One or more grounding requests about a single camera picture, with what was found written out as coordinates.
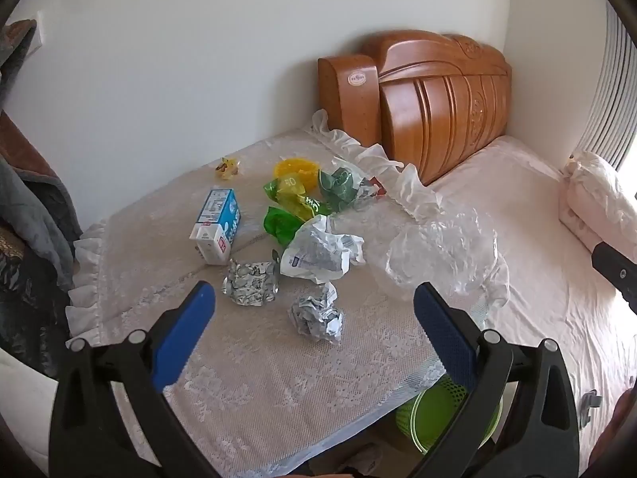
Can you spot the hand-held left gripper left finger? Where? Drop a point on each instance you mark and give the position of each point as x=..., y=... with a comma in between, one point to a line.
x=184, y=338

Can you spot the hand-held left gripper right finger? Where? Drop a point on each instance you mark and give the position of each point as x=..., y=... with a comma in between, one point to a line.
x=445, y=333

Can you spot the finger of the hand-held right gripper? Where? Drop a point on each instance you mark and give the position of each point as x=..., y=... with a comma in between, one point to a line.
x=617, y=274

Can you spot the green plastic waste basket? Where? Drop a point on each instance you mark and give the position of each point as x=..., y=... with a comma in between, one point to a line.
x=438, y=413

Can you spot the clear plastic bag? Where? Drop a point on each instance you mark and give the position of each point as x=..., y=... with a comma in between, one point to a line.
x=438, y=254

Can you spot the silver foil wrapper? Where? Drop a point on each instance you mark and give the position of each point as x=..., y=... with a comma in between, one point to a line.
x=249, y=281

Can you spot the small white box red label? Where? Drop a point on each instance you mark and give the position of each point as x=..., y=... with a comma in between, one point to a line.
x=211, y=246

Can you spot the printed paper ball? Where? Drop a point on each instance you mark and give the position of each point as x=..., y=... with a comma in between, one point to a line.
x=316, y=316

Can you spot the blue white milk carton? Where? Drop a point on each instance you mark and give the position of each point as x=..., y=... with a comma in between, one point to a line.
x=221, y=209

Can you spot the green yellow juice pouch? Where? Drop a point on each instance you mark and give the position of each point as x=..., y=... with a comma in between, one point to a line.
x=287, y=188
x=278, y=224

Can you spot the white plastic bag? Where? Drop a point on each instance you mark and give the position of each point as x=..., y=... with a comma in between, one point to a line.
x=318, y=254

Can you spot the pink folded pillow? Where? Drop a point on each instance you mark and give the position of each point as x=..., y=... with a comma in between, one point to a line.
x=597, y=199

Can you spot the white lace tablecloth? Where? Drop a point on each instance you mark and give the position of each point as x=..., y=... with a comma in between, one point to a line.
x=249, y=383

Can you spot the pink bed sheet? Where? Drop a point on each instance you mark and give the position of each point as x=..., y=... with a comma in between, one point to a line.
x=537, y=269

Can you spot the small grey plastic clip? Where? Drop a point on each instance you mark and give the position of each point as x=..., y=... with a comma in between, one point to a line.
x=589, y=402

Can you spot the dark patterned cloth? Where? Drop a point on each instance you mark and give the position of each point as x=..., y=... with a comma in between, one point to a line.
x=25, y=308

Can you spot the black white snack packet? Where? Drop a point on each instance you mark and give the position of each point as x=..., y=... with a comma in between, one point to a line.
x=371, y=189

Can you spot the yellow candy wrapper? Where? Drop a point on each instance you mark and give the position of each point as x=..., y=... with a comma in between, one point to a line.
x=228, y=168

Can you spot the dark green plastic wrapper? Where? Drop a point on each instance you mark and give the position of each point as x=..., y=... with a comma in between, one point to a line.
x=338, y=186

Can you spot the grey blanket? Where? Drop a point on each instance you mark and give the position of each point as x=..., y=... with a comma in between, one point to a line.
x=35, y=199

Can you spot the yellow foam fruit net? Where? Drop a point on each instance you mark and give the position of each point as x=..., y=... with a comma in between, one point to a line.
x=298, y=166

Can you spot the carved wooden headboard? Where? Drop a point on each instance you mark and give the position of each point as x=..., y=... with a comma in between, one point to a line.
x=438, y=109

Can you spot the white wall socket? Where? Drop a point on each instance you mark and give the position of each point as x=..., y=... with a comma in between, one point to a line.
x=36, y=39

